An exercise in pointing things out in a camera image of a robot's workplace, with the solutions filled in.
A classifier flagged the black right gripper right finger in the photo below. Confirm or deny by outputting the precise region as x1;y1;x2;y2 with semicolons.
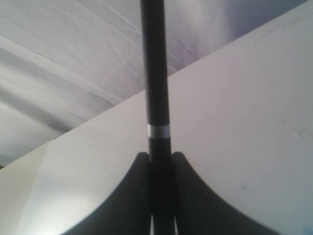
172;152;277;235

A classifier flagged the black paintbrush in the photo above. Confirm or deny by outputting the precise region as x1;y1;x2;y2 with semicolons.
140;0;175;235

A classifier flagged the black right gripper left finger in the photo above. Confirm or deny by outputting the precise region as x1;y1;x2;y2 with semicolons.
65;152;151;235

